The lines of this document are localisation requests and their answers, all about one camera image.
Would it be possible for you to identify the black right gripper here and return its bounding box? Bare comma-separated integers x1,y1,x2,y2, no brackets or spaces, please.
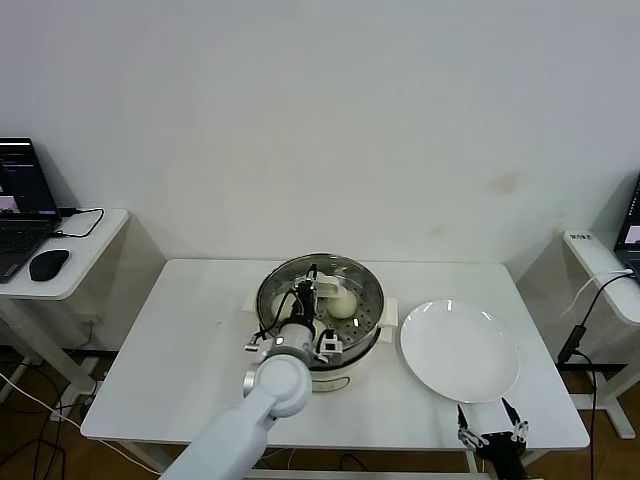
455,397,532,480

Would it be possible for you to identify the black laptop with lit screen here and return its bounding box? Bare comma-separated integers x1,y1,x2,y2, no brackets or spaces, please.
612,169,640,289

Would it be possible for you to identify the steel perforated steamer basket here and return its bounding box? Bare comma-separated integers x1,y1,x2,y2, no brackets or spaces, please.
243,253,400,362

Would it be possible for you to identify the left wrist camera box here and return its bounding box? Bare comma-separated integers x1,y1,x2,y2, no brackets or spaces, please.
316,326,345,367

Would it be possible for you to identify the black computer mouse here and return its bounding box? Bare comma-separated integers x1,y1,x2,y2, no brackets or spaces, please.
28,248,71,283

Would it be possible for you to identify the white floor cable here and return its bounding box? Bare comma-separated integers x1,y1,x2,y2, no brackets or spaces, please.
0,372,84,431

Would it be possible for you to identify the cream electric cooking pot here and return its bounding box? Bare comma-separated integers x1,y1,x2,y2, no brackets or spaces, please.
257,319,396,396

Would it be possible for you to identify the black laptop with dark screen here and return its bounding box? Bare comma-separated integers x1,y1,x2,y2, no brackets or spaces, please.
0,137,62,285

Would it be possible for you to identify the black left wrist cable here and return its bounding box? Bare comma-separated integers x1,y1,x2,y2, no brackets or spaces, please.
254,287,302,347

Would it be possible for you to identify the white side table with mouse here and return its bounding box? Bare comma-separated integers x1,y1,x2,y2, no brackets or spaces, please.
0,208,130,401

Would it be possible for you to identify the black cable with adapter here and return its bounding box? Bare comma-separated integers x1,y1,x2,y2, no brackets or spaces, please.
555,273,635,480

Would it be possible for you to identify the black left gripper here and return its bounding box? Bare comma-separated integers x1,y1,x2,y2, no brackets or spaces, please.
291,276,322,328

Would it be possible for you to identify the white thin cable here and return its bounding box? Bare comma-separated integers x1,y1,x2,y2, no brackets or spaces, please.
560,269,634,318

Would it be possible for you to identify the white table frame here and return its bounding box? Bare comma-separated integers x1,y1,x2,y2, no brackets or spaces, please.
99,439,506,480

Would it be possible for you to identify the black looped laptop cable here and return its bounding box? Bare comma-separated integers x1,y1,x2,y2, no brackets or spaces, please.
48,206,106,240

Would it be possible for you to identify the white round plate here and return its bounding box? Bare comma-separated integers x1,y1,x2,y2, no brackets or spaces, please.
399,298,522,405

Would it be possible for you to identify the white side table with label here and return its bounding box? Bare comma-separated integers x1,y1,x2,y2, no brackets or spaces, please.
560,228,640,441

